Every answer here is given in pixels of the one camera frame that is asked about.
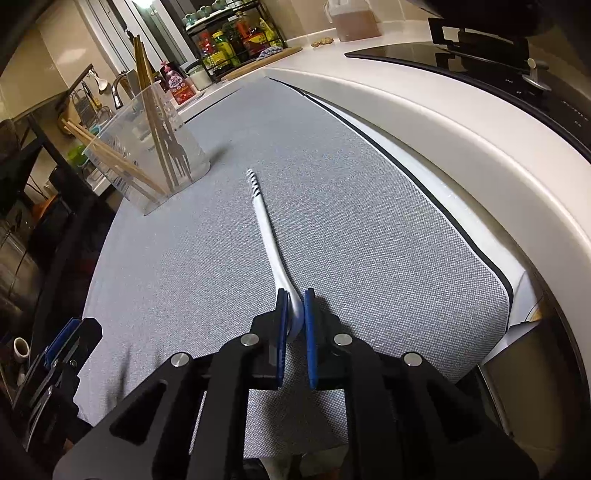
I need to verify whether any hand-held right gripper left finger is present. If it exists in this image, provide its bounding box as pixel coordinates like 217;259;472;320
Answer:
53;288;290;480

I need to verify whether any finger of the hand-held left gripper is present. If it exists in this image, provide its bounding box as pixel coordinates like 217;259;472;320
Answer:
15;318;103;417
45;320;81;368

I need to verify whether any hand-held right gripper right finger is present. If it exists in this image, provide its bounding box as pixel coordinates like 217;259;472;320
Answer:
304;288;539;480

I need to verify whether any white spoon with striped handle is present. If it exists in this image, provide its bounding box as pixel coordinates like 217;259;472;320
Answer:
246;168;305;340

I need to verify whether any clear plastic utensil container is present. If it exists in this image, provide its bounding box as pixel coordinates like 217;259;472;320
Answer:
82;76;212;217

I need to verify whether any grey cloth mat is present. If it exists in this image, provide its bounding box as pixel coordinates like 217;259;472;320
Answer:
76;76;515;457

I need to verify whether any orange cookware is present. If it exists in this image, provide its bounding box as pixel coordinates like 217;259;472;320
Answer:
34;194;61;217

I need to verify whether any green bowl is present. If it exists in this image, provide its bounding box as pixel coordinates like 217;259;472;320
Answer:
66;144;89;169

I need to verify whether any black shelf rack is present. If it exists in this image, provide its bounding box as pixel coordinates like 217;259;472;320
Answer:
0;113;116;324

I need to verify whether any metal grater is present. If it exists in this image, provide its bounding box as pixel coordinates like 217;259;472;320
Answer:
71;88;96;121

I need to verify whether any chrome sink faucet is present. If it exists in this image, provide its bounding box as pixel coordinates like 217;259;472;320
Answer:
112;73;138;110

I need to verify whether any red refill pouch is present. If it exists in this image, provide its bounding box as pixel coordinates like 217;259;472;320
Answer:
159;61;198;108

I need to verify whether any white jar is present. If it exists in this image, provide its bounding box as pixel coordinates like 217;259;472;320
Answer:
186;64;214;92

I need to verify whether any wooden cutting board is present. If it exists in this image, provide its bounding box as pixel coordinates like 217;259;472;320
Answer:
221;45;304;82

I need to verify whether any row of condiment bottles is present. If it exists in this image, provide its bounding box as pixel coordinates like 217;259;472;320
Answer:
196;14;284;70

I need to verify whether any black stove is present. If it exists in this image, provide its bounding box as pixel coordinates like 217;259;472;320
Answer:
344;18;591;155

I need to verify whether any cooking oil jug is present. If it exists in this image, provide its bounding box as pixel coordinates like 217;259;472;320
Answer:
324;0;382;42

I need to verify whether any black spice rack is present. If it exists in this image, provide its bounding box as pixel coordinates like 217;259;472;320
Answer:
184;0;288;82

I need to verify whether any row of teal cups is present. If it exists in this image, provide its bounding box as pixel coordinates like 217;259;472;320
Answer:
182;0;259;27

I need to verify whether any black wok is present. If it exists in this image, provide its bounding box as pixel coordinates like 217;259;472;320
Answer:
413;0;591;35

